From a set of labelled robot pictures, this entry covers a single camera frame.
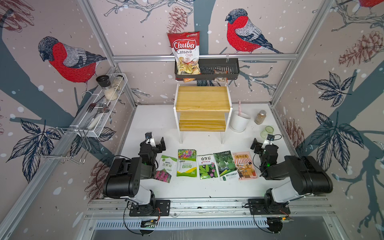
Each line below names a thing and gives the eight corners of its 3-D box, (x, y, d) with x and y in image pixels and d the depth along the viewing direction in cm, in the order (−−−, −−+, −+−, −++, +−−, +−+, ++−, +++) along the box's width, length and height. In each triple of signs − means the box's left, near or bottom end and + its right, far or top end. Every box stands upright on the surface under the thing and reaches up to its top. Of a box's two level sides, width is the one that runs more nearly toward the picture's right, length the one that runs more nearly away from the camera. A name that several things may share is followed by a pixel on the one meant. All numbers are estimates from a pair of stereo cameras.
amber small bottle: (255, 124, 108) (259, 116, 101) (253, 118, 112) (257, 110, 104) (263, 124, 108) (268, 116, 101) (261, 118, 112) (265, 110, 104)
